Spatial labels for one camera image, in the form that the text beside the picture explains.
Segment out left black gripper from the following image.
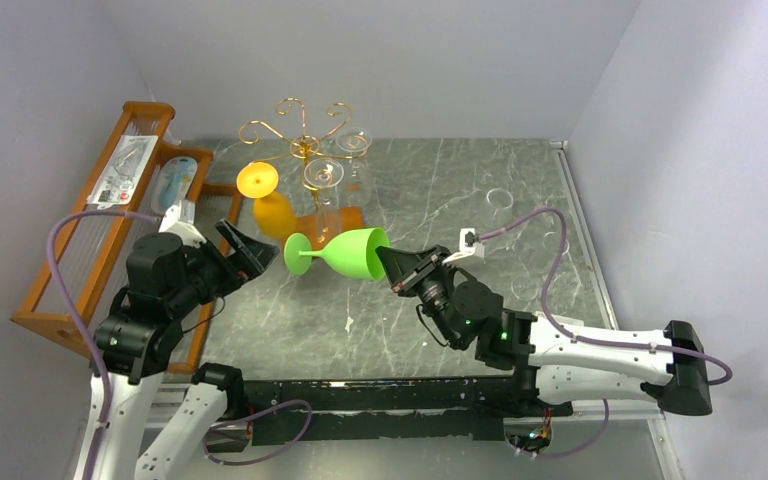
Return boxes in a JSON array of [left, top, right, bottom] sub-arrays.
[[168, 218, 279, 316]]

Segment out green plastic wine glass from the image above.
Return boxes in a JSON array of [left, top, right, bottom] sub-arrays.
[[283, 227, 390, 280]]

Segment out orange plastic wine glass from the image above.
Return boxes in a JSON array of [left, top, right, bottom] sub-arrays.
[[236, 161, 297, 240]]

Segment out clear wine glass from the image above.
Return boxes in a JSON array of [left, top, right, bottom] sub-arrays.
[[336, 127, 374, 208]]

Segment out clear champagne flute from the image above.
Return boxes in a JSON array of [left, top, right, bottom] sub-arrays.
[[304, 158, 344, 246]]

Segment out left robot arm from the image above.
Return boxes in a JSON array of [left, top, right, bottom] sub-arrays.
[[76, 220, 280, 479]]

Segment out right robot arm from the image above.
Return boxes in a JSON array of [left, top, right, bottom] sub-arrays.
[[375, 247, 713, 416]]

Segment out wooden dish drying rack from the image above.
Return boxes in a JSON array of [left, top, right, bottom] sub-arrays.
[[11, 101, 243, 356]]

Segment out blue packaged tool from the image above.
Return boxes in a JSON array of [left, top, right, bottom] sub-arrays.
[[150, 156, 198, 215]]

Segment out clear glass far right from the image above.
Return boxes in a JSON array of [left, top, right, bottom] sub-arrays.
[[482, 188, 514, 223]]

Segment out clear glass right front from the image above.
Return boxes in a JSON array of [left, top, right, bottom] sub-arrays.
[[510, 275, 544, 302]]

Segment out white packaged item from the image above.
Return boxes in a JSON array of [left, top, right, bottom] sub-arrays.
[[86, 135, 159, 209]]

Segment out clear glass right edge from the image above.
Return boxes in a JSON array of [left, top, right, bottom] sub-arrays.
[[542, 231, 570, 256]]

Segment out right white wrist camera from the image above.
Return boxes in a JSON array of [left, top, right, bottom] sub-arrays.
[[443, 228, 485, 267]]

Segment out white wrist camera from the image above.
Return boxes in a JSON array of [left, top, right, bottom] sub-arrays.
[[443, 228, 485, 267], [158, 199, 206, 248]]

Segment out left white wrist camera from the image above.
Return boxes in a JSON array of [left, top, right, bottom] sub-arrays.
[[158, 199, 206, 248]]

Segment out gold wire wine glass rack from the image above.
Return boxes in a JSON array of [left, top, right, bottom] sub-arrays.
[[238, 97, 365, 247]]

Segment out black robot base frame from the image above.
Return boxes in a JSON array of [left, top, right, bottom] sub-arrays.
[[209, 375, 573, 453]]

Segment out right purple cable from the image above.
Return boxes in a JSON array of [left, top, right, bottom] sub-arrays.
[[477, 206, 735, 387]]

